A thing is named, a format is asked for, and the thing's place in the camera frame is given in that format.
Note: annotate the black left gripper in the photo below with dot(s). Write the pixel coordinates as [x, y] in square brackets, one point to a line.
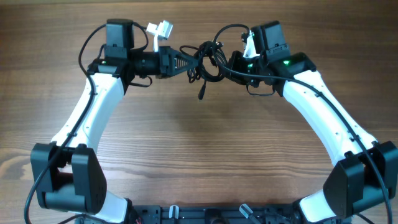
[166, 61]

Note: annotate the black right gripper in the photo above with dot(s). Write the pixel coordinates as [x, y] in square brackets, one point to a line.
[238, 58]

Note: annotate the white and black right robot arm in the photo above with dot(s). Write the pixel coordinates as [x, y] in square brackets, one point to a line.
[364, 171]

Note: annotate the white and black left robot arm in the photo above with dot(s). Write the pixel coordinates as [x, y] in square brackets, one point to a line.
[67, 174]

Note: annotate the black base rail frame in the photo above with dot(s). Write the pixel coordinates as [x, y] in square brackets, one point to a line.
[273, 213]

